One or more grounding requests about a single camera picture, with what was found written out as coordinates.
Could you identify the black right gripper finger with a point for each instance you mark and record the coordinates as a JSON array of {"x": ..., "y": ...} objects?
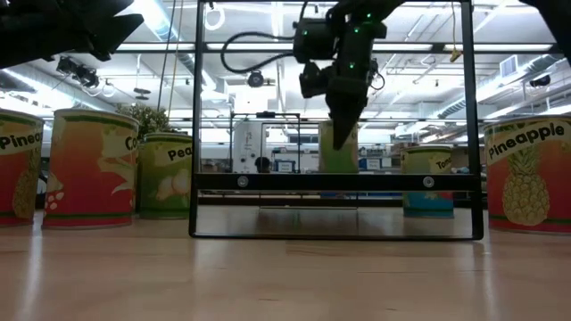
[{"x": 345, "y": 111}]

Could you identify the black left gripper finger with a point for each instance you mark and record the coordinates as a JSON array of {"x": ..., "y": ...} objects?
[
  {"x": 113, "y": 35},
  {"x": 98, "y": 9}
]

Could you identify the green label can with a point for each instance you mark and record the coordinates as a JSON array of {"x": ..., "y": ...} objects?
[{"x": 325, "y": 151}]

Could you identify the tomato label blue can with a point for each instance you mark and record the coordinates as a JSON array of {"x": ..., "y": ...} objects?
[{"x": 424, "y": 162}]

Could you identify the corn label can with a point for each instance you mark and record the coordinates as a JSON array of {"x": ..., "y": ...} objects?
[{"x": 85, "y": 178}]

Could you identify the pears label can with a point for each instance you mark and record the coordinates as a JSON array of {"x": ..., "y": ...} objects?
[{"x": 165, "y": 178}]

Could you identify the pineapple label can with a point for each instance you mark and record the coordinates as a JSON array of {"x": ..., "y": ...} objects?
[
  {"x": 18, "y": 178},
  {"x": 526, "y": 187}
]

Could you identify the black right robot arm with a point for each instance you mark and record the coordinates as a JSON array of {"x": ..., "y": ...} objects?
[{"x": 560, "y": 18}]

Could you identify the black overhead crossbar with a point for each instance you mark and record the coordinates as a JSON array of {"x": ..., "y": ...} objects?
[{"x": 312, "y": 51}]

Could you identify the black ceiling mounted device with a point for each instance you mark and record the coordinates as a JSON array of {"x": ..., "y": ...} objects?
[{"x": 78, "y": 72}]

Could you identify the green leafy plant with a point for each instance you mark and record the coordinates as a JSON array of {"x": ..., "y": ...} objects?
[{"x": 149, "y": 119}]

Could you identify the person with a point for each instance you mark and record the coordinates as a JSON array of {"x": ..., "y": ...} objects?
[{"x": 262, "y": 165}]

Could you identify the white cabinet machine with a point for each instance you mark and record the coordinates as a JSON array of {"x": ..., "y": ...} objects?
[{"x": 245, "y": 147}]

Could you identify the white ceiling air vent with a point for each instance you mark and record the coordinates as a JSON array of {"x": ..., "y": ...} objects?
[{"x": 508, "y": 66}]

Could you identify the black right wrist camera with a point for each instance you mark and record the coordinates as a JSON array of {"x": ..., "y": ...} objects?
[{"x": 312, "y": 40}]

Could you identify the silver ventilation duct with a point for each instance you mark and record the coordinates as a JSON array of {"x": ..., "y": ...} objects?
[
  {"x": 490, "y": 87},
  {"x": 160, "y": 22}
]

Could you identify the thin black background frame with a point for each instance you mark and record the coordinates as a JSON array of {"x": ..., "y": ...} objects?
[{"x": 265, "y": 115}]

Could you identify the round black overhead camera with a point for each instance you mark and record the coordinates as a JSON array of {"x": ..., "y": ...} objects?
[{"x": 255, "y": 79}]

